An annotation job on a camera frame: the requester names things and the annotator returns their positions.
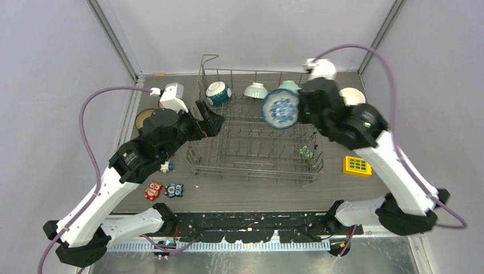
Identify green owl toy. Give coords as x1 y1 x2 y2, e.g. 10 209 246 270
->
297 146 314 162

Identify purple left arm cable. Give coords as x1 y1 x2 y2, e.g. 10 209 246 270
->
37 86 197 274

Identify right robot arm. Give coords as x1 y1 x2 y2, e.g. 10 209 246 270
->
299 77 450 236

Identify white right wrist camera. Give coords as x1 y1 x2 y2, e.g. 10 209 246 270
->
303 58 337 80

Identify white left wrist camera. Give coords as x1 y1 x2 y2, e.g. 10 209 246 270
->
150 82 189 112

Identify grey wire dish rack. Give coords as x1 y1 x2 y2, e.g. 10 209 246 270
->
187 54 324 182

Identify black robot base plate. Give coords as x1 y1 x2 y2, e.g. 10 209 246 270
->
138 211 364 245

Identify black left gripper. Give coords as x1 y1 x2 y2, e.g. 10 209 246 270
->
161 99 224 160

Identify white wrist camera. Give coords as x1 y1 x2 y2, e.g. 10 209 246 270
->
303 58 337 80
150 82 189 112

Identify pale green bowl middle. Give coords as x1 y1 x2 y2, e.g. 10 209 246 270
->
243 82 268 99

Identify mint green bowl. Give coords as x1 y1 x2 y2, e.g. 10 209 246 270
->
278 80 300 94

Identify teal white bowl back left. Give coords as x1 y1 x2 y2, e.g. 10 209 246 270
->
205 82 232 106

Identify beige ceramic bowl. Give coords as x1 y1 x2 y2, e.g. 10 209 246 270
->
339 87 366 106

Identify dark teal glazed bowl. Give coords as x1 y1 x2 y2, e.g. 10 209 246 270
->
135 108 155 130

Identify white bowl blue floral pattern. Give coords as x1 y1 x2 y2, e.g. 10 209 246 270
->
261 88 299 130

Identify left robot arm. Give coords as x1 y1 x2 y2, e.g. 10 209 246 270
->
43 100 225 268

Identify yellow toy window block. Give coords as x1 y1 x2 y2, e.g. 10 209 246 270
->
342 156 373 177

